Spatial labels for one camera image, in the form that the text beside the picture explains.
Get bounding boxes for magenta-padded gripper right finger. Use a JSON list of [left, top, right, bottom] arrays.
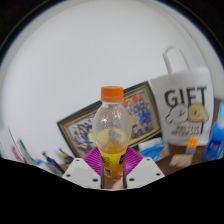
[[121, 146, 166, 190]]

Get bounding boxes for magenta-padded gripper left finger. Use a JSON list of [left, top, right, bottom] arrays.
[[62, 146, 103, 190]]

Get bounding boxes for orange juice bottle orange cap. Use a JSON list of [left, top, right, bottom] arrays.
[[92, 85, 133, 181]]

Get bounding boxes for framed group photo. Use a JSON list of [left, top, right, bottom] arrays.
[[56, 80, 163, 158]]

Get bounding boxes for small white snack packet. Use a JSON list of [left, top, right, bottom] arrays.
[[169, 153, 194, 168]]

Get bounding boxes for white printed gift bag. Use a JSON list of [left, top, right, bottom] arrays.
[[149, 45, 214, 147]]

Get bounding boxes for blue detergent bottle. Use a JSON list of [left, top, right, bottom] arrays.
[[203, 101, 224, 163]]

